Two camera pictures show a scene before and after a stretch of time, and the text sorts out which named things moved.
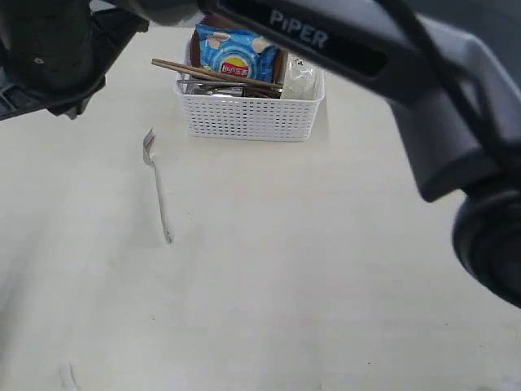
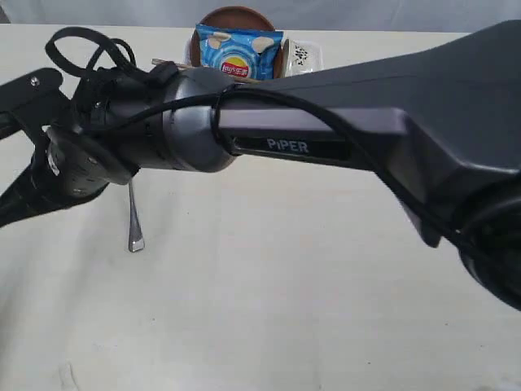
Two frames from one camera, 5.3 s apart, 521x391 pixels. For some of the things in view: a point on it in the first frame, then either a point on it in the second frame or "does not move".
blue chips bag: x=238 y=50 does not move
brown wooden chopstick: x=215 y=73 does not move
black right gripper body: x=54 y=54 → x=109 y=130
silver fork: x=149 y=147 → x=136 y=238
